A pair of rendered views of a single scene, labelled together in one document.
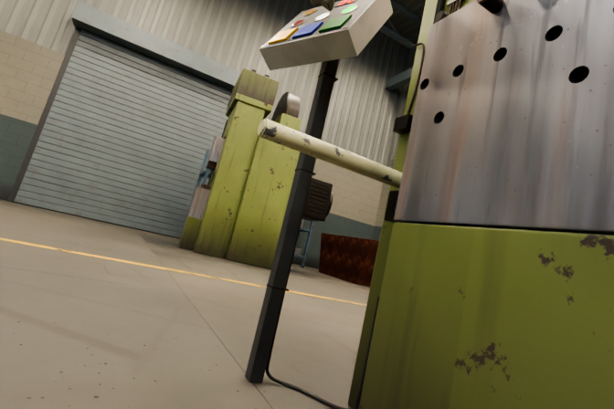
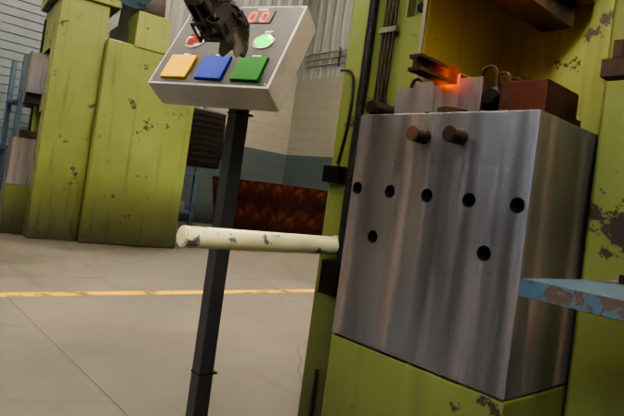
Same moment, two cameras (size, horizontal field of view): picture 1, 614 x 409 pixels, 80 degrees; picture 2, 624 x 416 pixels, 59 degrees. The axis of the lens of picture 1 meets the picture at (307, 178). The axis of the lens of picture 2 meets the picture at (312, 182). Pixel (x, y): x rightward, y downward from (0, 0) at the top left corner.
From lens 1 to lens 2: 0.52 m
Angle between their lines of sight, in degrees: 18
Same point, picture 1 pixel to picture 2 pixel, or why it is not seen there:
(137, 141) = not seen: outside the picture
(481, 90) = (410, 227)
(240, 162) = (81, 95)
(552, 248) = (458, 399)
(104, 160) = not seen: outside the picture
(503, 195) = (426, 342)
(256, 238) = (120, 206)
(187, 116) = not seen: outside the picture
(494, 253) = (419, 392)
